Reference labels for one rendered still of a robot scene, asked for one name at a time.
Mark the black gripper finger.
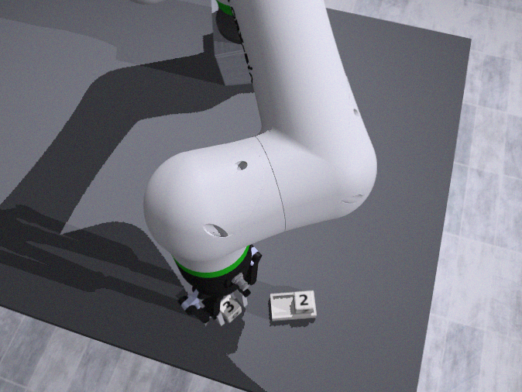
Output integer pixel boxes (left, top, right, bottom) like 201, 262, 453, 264
178, 290, 225, 325
233, 244, 262, 307

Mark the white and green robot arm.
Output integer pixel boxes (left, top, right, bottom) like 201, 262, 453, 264
143, 0, 377, 291

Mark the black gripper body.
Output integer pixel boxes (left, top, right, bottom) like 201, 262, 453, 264
192, 284, 239, 299

